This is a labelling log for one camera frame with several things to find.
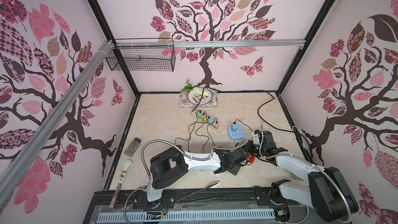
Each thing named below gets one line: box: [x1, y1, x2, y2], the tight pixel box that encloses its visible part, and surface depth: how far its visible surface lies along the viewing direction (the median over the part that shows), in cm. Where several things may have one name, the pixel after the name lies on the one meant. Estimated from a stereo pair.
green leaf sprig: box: [181, 78, 193, 92], surface depth 121 cm
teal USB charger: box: [231, 122, 238, 132], surface depth 94 cm
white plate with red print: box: [187, 88, 213, 106], surface depth 119 cm
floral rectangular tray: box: [178, 87, 219, 109], surface depth 116 cm
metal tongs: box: [175, 180, 221, 204], surface depth 77 cm
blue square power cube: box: [227, 124, 246, 141], surface depth 97 cm
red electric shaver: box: [245, 153, 255, 164], surface depth 85 cm
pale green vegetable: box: [192, 87, 204, 94], surface depth 119 cm
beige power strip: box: [191, 110, 224, 134], surface depth 99 cm
